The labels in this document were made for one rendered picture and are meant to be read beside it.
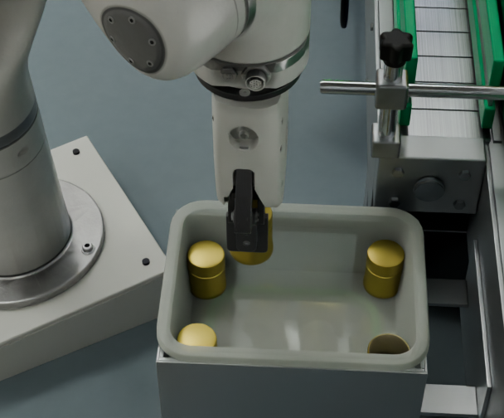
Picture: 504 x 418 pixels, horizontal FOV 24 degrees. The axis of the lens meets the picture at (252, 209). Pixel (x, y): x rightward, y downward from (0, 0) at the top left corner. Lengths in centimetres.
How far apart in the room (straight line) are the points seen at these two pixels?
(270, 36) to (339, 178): 71
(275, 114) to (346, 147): 70
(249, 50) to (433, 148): 34
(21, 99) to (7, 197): 11
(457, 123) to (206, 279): 27
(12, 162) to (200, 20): 52
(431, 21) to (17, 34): 40
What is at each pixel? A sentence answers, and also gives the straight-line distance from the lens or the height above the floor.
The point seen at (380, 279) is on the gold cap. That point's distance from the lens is 109.
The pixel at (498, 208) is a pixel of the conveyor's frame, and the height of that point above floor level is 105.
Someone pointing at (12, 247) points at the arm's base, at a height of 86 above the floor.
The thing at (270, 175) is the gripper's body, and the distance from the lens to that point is 85.
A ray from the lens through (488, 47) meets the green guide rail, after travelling 109.
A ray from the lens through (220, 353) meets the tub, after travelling 98.
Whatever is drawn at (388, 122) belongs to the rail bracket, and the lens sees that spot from 104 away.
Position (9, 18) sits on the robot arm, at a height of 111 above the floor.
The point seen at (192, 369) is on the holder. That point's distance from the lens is 100.
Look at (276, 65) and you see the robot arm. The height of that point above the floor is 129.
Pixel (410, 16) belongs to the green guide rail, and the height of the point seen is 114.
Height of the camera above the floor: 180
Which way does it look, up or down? 47 degrees down
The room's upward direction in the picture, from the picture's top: straight up
